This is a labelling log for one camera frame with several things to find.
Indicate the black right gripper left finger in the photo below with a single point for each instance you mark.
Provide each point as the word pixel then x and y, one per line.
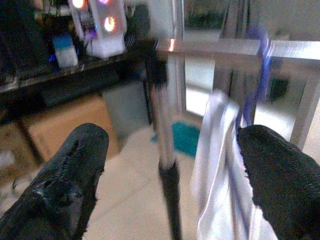
pixel 62 180

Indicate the blue and white box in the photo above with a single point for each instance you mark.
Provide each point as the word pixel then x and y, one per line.
pixel 66 57

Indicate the white computer case glowing fans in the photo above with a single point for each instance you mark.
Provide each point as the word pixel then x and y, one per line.
pixel 110 42

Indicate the silver metal clothes rack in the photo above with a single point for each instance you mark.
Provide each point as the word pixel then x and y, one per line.
pixel 212 47

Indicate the blue plastic clothes hanger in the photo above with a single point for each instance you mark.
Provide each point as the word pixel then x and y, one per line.
pixel 263 72

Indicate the silver pole with black ends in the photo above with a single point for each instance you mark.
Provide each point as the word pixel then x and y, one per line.
pixel 165 125

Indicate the white hanging garment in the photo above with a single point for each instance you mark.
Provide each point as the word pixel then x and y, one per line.
pixel 212 175

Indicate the brown cardboard box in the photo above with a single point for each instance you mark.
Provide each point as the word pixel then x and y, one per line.
pixel 62 120

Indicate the black desk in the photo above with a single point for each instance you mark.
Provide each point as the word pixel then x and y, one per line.
pixel 75 75

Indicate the teal floor mat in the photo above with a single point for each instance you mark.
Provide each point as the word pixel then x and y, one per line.
pixel 185 137

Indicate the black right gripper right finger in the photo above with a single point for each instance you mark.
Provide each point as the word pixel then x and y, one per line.
pixel 282 180

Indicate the grey cabinet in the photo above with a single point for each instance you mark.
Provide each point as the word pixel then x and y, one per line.
pixel 127 110

